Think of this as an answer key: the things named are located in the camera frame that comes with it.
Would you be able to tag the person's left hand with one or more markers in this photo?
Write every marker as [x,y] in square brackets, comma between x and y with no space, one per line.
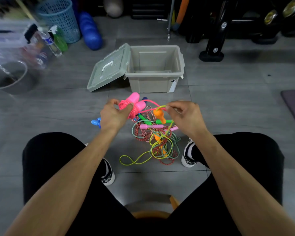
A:
[113,120]

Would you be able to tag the person's right hand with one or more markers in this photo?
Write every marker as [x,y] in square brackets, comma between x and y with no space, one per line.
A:
[189,119]

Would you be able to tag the grey plastic storage box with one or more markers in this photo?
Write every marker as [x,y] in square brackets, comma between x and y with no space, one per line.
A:
[150,86]

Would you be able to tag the person's left forearm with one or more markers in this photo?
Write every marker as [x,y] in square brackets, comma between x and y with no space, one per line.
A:
[61,189]

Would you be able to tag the person's right forearm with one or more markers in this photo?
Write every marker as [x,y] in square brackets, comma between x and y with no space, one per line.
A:
[248,191]

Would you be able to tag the grey-green box lid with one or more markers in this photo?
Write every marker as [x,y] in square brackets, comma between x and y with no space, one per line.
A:
[108,70]

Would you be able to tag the person's right leg black trousers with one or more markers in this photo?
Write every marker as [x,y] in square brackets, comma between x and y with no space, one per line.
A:
[260,152]

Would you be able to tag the person's leg black trousers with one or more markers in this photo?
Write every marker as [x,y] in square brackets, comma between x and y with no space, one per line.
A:
[41,159]
[260,152]

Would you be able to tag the person's left leg black trousers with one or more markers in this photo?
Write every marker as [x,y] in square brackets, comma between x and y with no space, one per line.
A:
[41,159]

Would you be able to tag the white right shoe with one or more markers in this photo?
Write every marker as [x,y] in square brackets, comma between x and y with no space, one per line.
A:
[186,162]

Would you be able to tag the white shoe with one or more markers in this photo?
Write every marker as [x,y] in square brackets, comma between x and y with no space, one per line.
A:
[108,179]
[186,162]

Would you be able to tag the white left shoe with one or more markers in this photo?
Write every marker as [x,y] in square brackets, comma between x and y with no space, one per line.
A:
[108,179]

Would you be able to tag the black dumbbell rack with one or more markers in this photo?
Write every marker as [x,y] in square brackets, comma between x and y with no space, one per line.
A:
[215,44]

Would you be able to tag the wooden stool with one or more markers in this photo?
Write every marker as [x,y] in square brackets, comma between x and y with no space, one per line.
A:
[174,201]

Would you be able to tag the green spray bottle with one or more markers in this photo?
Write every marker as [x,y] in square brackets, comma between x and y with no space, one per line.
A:
[61,42]

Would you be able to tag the clear water bottle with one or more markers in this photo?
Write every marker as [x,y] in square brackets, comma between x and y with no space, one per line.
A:
[53,47]

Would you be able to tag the grey metal bowl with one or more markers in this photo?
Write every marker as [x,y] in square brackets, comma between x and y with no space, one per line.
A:
[24,84]

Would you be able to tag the orange and green foam stick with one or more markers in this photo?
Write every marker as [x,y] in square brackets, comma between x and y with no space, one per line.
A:
[182,12]

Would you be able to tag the light blue mesh basket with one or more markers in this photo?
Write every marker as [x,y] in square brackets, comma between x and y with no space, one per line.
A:
[60,20]

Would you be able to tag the beige exercise ball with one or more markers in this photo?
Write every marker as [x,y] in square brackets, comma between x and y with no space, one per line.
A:
[113,6]

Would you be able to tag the black dumbbell gold end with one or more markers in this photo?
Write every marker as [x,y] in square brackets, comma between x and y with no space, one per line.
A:
[292,8]
[271,17]

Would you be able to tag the clear plastic lidded bin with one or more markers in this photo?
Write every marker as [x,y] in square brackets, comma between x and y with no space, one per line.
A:
[6,39]

